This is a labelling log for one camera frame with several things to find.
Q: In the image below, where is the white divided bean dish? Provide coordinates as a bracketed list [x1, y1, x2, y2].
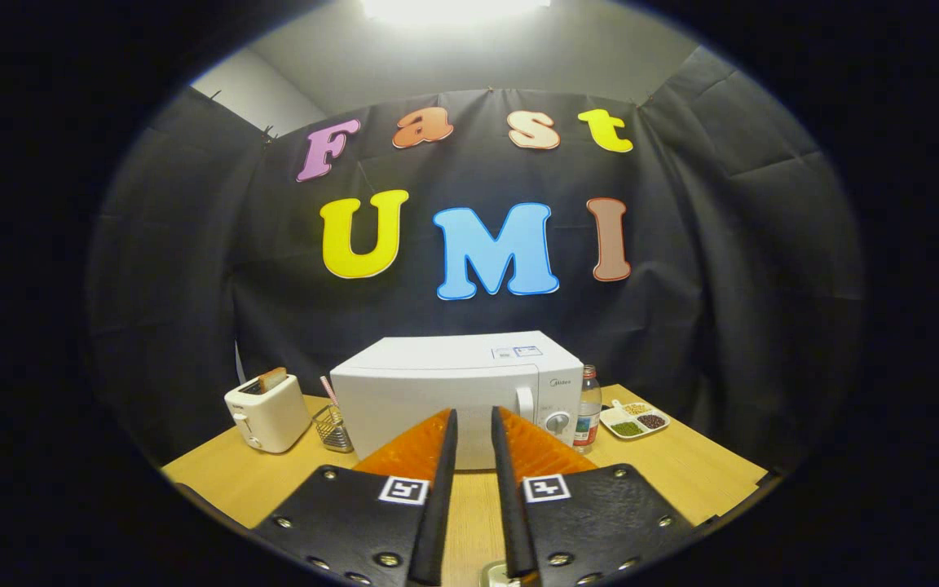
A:
[600, 399, 671, 441]

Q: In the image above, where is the clear plastic water bottle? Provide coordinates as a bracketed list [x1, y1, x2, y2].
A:
[573, 365, 603, 455]

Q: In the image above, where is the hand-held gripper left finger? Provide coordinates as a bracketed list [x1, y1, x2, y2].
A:
[251, 408, 459, 587]

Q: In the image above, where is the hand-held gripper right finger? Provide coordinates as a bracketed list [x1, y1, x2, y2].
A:
[491, 406, 694, 587]

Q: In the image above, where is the wire mesh basket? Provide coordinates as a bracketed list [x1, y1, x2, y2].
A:
[311, 404, 355, 453]

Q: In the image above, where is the white microwave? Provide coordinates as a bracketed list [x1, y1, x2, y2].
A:
[330, 330, 585, 471]

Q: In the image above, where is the white toaster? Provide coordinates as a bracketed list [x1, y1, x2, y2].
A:
[224, 373, 312, 454]

